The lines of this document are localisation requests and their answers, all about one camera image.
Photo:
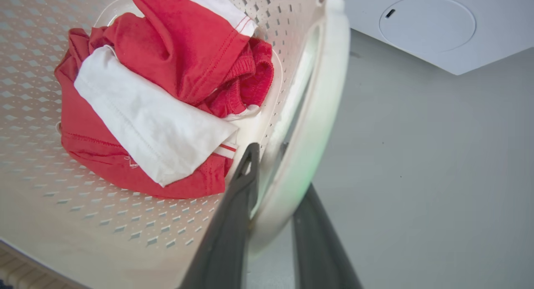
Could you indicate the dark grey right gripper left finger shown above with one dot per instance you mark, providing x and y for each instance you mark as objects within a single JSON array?
[{"x": 223, "y": 239}]

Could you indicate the white perforated plastic laundry basket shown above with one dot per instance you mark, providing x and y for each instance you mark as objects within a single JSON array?
[{"x": 62, "y": 205}]

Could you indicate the red and white garment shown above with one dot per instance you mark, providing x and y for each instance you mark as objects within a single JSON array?
[{"x": 158, "y": 93}]

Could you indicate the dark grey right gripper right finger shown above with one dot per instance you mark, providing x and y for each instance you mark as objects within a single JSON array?
[{"x": 319, "y": 247}]

